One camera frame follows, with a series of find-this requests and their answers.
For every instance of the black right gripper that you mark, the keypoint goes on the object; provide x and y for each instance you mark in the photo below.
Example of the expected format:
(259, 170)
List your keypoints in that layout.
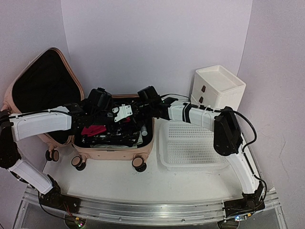
(134, 105)

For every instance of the magenta t-shirt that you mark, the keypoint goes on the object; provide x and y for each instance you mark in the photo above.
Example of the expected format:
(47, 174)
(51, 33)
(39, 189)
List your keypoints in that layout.
(93, 130)

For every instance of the pink hard-shell suitcase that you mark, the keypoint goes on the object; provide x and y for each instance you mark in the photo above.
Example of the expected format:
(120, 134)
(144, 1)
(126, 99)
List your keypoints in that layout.
(48, 82)

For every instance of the black white patterned garment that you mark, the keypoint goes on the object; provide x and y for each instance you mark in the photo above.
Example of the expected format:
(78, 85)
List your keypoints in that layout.
(124, 133)

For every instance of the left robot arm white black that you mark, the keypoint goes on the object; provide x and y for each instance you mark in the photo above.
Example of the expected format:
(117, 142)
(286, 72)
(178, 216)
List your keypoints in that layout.
(15, 127)

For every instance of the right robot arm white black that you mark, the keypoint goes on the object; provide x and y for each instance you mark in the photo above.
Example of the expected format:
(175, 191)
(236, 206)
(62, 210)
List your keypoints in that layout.
(227, 142)

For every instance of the small white tube bottle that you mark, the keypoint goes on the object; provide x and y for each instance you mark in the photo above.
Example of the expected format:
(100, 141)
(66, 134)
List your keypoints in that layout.
(144, 131)

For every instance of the white perforated plastic basket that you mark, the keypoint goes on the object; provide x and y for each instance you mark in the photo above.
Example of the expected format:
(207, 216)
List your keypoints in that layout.
(186, 147)

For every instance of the white three-drawer storage cabinet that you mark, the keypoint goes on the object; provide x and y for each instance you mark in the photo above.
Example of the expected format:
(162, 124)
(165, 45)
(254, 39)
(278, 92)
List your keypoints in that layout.
(217, 87)

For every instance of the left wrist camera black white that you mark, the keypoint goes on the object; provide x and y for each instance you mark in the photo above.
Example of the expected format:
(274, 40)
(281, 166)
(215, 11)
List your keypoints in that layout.
(103, 100)

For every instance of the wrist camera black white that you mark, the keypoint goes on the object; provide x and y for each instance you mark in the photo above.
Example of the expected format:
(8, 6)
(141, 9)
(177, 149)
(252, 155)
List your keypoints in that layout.
(103, 100)
(148, 95)

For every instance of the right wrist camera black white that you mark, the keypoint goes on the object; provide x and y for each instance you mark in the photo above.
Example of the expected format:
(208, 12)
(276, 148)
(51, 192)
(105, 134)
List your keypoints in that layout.
(148, 95)

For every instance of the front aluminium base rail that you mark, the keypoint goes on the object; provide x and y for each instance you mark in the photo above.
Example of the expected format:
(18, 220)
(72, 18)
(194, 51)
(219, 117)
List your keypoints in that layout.
(149, 214)

